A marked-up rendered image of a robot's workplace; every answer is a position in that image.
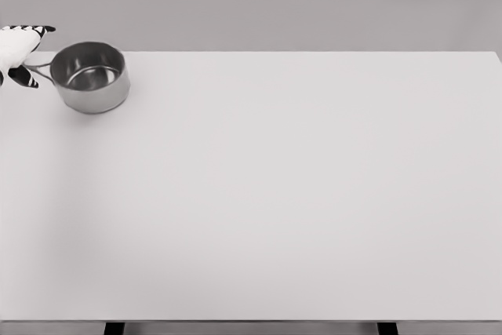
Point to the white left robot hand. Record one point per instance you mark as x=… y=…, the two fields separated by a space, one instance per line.
x=15 y=46

